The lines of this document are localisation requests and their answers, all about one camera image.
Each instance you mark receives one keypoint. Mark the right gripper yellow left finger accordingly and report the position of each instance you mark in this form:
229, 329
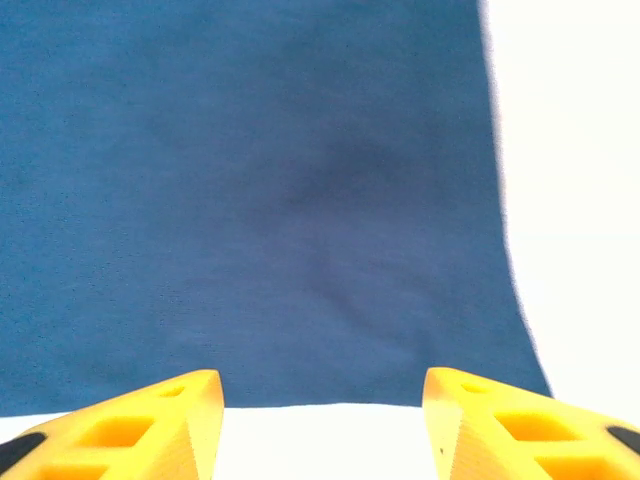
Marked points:
165, 440

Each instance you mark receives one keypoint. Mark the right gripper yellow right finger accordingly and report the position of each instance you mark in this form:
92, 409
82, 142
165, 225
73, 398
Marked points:
475, 440

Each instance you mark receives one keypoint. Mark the navy blue printed t-shirt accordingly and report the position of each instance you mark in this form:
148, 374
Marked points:
250, 200

